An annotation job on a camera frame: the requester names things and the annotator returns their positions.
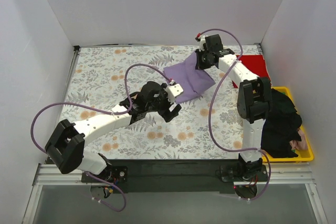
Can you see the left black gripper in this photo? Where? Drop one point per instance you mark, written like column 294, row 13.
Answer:
column 165, row 107

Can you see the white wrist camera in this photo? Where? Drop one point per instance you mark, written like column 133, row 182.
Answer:
column 173, row 92
column 201, row 39

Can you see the black clothes pile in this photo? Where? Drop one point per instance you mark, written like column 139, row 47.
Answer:
column 281, row 127

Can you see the floral patterned table mat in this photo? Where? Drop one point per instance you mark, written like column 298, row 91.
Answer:
column 201, row 130

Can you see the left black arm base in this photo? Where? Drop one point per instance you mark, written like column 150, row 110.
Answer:
column 116, row 174

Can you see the yellow plastic tray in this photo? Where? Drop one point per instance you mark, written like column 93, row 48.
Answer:
column 304, row 156

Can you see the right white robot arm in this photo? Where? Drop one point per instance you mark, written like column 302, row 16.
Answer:
column 254, row 94

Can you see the lavender t shirt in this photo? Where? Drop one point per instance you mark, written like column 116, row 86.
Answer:
column 193, row 82

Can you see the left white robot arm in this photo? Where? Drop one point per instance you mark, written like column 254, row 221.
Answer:
column 66, row 146

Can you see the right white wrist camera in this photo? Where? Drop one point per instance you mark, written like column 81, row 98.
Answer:
column 201, row 39

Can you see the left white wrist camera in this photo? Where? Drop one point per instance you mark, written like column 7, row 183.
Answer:
column 173, row 92

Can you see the folded red t shirt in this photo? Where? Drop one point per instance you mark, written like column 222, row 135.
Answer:
column 256, row 64

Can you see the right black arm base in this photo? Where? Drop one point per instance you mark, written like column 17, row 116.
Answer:
column 234, row 171

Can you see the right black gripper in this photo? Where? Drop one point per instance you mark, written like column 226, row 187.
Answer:
column 200, row 60

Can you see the pink garment in tray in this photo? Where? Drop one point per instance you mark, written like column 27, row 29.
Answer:
column 299, row 144

